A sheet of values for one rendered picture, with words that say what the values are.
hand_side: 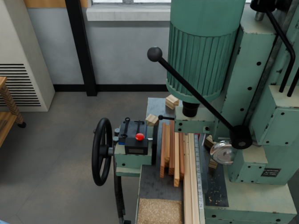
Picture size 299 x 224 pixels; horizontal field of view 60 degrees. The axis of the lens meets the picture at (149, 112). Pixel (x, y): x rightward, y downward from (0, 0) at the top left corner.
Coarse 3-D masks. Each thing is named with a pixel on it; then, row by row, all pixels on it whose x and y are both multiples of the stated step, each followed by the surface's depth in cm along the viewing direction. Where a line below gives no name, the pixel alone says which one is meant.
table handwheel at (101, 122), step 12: (108, 120) 112; (96, 132) 100; (108, 132) 120; (96, 144) 98; (108, 144) 112; (96, 156) 97; (108, 156) 110; (96, 168) 98; (108, 168) 119; (96, 180) 101
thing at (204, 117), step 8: (176, 112) 91; (200, 112) 91; (208, 112) 91; (176, 120) 89; (184, 120) 89; (192, 120) 89; (200, 120) 89; (208, 120) 89; (176, 128) 92; (184, 128) 92; (192, 128) 92; (200, 128) 91
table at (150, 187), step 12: (156, 108) 117; (168, 108) 117; (168, 120) 111; (156, 156) 99; (120, 168) 98; (132, 168) 98; (144, 168) 95; (156, 168) 95; (168, 168) 95; (144, 180) 91; (156, 180) 91; (168, 180) 91; (180, 180) 91; (144, 192) 88; (156, 192) 88; (168, 192) 88; (180, 192) 88
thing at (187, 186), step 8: (184, 136) 100; (184, 144) 98; (184, 152) 95; (184, 160) 93; (184, 176) 88; (184, 184) 87; (184, 192) 86; (184, 200) 84; (184, 208) 83; (184, 216) 82
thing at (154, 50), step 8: (152, 48) 57; (152, 56) 57; (160, 56) 57; (168, 64) 60; (176, 72) 61; (184, 80) 63; (192, 88) 64; (200, 96) 66; (208, 104) 68; (216, 112) 70; (224, 120) 72; (232, 128) 74; (240, 128) 76; (248, 128) 77; (232, 136) 76; (240, 136) 74; (248, 136) 74; (232, 144) 76; (240, 144) 76; (248, 144) 75; (256, 144) 78
